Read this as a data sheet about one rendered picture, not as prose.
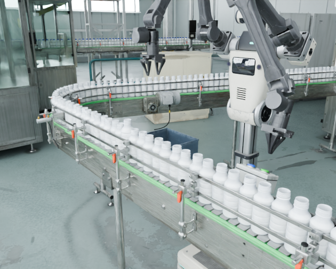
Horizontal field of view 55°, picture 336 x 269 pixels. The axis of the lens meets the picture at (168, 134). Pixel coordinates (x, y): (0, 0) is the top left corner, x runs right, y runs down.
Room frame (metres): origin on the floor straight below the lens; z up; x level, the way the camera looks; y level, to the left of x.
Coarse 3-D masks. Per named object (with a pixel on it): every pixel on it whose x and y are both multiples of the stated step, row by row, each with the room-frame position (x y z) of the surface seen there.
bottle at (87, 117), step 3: (87, 111) 1.77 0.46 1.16; (90, 111) 1.78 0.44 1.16; (87, 114) 1.77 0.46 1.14; (90, 114) 1.78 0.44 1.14; (84, 117) 1.77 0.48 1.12; (87, 117) 1.76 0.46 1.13; (90, 117) 1.77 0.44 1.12; (87, 120) 1.76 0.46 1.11; (87, 126) 1.76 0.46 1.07; (87, 129) 1.76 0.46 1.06; (87, 135) 1.76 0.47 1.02; (87, 138) 1.77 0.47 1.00; (90, 138) 1.76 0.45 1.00
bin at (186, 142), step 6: (150, 132) 2.04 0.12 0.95; (156, 132) 2.07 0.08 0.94; (162, 132) 2.10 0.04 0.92; (168, 132) 2.12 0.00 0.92; (174, 132) 2.07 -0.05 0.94; (180, 132) 2.02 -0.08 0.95; (168, 138) 2.12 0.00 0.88; (174, 138) 2.07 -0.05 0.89; (180, 138) 2.02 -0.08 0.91; (186, 138) 1.97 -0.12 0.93; (192, 138) 1.93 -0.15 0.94; (174, 144) 2.06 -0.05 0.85; (180, 144) 1.80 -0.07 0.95; (186, 144) 1.83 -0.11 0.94; (192, 144) 1.86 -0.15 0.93; (192, 150) 1.86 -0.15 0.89; (192, 156) 1.86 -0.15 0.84; (126, 198) 1.61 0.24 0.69
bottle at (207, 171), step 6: (204, 162) 1.04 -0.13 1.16; (210, 162) 1.04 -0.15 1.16; (204, 168) 1.04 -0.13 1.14; (210, 168) 1.04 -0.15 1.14; (204, 174) 1.03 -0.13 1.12; (210, 174) 1.03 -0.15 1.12; (204, 186) 1.03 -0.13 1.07; (210, 186) 1.03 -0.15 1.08; (204, 192) 1.03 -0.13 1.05; (210, 192) 1.03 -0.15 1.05; (198, 198) 1.05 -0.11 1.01
